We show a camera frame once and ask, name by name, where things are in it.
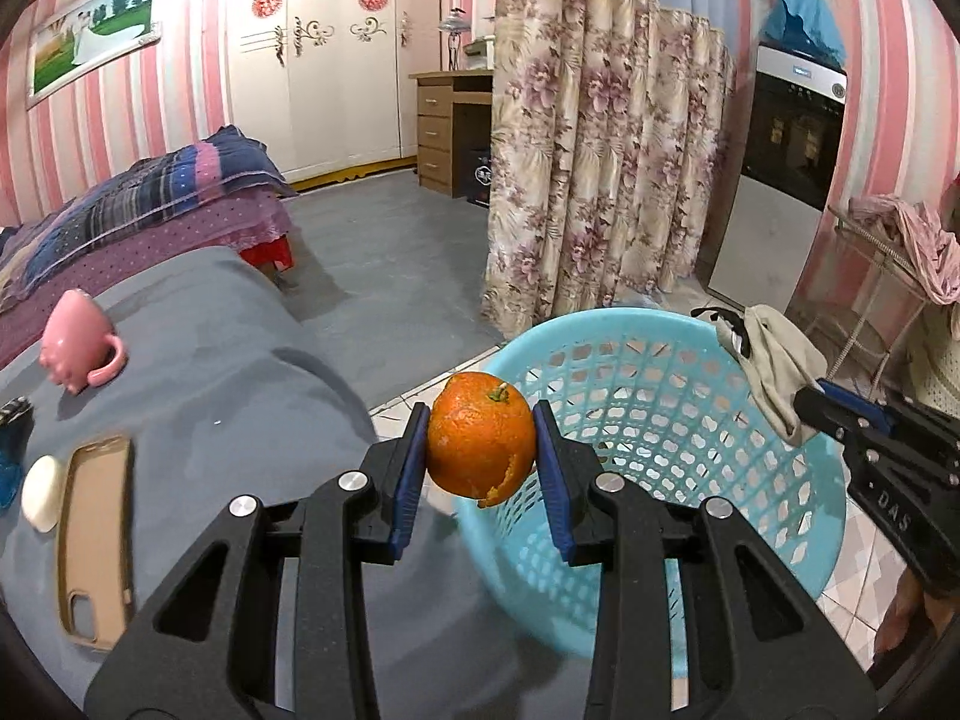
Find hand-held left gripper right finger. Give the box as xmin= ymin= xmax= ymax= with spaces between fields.
xmin=531 ymin=401 xmax=878 ymax=720

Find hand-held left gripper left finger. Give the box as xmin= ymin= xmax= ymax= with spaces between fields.
xmin=84 ymin=401 xmax=432 ymax=720

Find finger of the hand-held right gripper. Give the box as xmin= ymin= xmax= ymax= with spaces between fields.
xmin=816 ymin=379 xmax=898 ymax=430
xmin=793 ymin=385 xmax=872 ymax=459

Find beige cloth with black strap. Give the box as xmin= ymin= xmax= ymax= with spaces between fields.
xmin=690 ymin=304 xmax=830 ymax=446

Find orange with peeling rind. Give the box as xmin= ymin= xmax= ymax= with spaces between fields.
xmin=427 ymin=373 xmax=539 ymax=508

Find light blue plastic basket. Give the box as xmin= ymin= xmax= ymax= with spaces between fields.
xmin=454 ymin=307 xmax=849 ymax=677

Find person's right hand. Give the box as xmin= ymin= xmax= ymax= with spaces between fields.
xmin=873 ymin=567 xmax=935 ymax=654

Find white knitted cloth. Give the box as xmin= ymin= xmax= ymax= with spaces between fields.
xmin=906 ymin=300 xmax=960 ymax=415

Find pink clothes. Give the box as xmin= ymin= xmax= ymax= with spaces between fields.
xmin=847 ymin=193 xmax=960 ymax=306

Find red bed base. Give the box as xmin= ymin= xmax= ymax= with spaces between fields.
xmin=240 ymin=234 xmax=294 ymax=272

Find black box under desk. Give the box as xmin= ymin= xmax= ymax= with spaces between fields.
xmin=466 ymin=145 xmax=494 ymax=209

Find beige phone case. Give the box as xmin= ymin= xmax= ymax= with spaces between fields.
xmin=57 ymin=434 xmax=138 ymax=653

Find floral curtain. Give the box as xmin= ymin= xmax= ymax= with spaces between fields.
xmin=480 ymin=0 xmax=737 ymax=340

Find purple dotted bedsheet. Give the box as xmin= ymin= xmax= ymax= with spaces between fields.
xmin=0 ymin=191 xmax=294 ymax=370

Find wooden desk with drawers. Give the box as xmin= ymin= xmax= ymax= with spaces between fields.
xmin=409 ymin=69 xmax=496 ymax=200

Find pink ceramic mug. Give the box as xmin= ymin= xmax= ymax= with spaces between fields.
xmin=39 ymin=289 xmax=128 ymax=395

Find white oval soap bar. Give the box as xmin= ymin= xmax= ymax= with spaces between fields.
xmin=21 ymin=454 xmax=68 ymax=534

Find blue plaid quilt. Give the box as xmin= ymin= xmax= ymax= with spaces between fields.
xmin=0 ymin=124 xmax=290 ymax=316

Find white wardrobe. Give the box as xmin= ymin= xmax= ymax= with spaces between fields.
xmin=221 ymin=0 xmax=422 ymax=192

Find blue cloth cover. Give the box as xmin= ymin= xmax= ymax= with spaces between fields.
xmin=757 ymin=0 xmax=849 ymax=65

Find table lamp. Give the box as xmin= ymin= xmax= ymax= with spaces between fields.
xmin=438 ymin=7 xmax=470 ymax=73

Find framed wall picture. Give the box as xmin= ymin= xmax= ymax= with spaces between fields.
xmin=26 ymin=0 xmax=168 ymax=110

